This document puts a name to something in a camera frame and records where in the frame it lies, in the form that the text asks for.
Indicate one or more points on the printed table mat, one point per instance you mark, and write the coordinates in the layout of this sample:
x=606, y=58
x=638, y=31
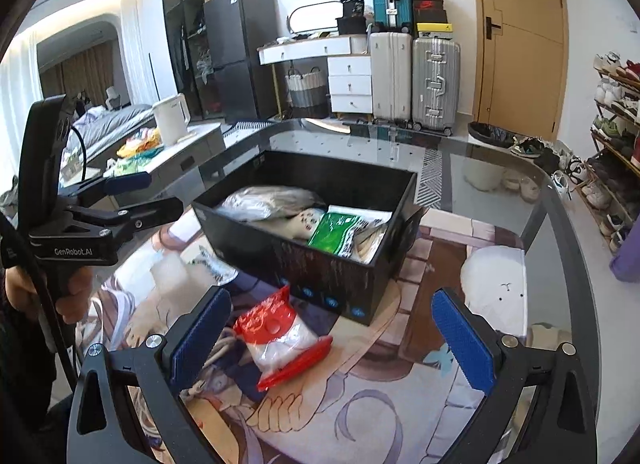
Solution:
x=400, y=394

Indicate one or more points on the person's left hand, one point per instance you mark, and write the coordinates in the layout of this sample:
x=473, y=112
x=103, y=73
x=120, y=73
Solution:
x=27, y=291

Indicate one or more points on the white curtain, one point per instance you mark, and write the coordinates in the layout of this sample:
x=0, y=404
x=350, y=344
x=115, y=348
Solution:
x=17, y=109

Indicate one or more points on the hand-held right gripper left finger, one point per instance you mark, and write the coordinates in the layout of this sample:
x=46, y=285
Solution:
x=200, y=339

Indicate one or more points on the black glass cabinet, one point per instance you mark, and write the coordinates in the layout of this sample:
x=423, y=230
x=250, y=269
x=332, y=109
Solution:
x=185, y=9

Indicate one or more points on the red and white packet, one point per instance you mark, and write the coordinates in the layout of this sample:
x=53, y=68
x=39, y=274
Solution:
x=280, y=339

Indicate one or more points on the white electric kettle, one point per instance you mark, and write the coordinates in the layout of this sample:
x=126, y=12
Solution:
x=171, y=119

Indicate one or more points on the white suitcase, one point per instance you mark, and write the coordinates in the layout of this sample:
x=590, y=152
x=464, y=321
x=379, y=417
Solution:
x=390, y=76

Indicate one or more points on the translucent bubble wrap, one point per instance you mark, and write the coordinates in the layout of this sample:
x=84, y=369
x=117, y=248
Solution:
x=265, y=201

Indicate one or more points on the white waste bin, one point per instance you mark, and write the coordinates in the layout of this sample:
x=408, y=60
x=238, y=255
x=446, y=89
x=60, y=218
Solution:
x=482, y=171

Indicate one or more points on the white desk chair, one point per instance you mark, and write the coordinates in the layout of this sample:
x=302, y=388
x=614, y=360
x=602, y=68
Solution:
x=113, y=96

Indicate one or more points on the grey side table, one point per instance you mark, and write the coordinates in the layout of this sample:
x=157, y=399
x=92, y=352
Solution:
x=195, y=144

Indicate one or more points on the white vanity desk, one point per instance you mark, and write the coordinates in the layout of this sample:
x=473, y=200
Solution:
x=350, y=84

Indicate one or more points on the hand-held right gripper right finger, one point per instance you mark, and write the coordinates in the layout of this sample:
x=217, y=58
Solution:
x=465, y=344

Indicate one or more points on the stack of shoe boxes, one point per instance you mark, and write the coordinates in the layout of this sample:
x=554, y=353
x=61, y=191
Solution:
x=430, y=6

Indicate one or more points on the wooden shoe rack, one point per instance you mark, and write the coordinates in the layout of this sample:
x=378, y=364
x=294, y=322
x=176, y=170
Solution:
x=615, y=144

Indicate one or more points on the bed with grey bedding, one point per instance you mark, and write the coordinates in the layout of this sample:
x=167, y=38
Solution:
x=115, y=119

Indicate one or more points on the black cardboard box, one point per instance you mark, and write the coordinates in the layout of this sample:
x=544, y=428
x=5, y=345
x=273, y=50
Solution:
x=310, y=274

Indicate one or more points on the silver suitcase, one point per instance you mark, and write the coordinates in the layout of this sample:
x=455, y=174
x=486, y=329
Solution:
x=435, y=84

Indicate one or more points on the purple bag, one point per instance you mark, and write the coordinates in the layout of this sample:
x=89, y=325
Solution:
x=627, y=264

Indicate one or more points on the white plush doll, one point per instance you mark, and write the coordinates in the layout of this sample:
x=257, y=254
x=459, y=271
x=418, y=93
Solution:
x=305, y=224

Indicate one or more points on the grey and white basket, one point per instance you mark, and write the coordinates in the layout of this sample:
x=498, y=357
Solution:
x=306, y=91

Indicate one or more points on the black bag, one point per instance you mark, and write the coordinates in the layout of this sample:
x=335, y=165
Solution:
x=352, y=19

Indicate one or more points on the oval mirror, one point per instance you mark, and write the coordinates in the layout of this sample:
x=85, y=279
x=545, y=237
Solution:
x=315, y=16

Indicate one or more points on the black fridge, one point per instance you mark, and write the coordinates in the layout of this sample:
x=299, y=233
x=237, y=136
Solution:
x=240, y=44

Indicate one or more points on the colourful snack bags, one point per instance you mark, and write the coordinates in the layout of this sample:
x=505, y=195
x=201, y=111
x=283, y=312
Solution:
x=140, y=146

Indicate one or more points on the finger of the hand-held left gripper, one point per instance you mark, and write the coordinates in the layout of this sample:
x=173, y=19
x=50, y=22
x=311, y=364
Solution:
x=130, y=182
x=150, y=214

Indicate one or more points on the white slipper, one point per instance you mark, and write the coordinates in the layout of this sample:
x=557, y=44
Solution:
x=550, y=336

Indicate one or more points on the pile of shoes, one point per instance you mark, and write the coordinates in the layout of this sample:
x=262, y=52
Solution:
x=530, y=149

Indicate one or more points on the green packet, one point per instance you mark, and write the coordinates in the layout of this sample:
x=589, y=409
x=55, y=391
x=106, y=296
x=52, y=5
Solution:
x=335, y=234

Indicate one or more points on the wooden door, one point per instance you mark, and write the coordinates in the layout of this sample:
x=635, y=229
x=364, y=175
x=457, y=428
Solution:
x=525, y=34

